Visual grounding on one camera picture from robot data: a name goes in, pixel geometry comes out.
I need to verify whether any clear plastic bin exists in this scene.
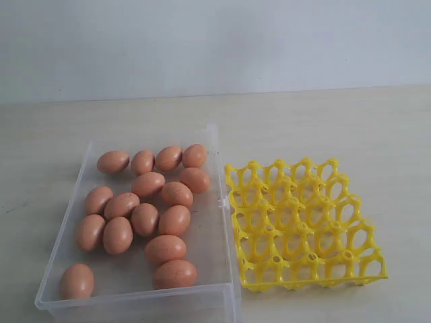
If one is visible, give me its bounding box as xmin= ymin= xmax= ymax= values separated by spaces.
xmin=35 ymin=124 xmax=241 ymax=322

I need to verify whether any yellow plastic egg tray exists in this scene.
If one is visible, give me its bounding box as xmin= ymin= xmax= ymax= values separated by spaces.
xmin=225 ymin=158 xmax=388 ymax=292

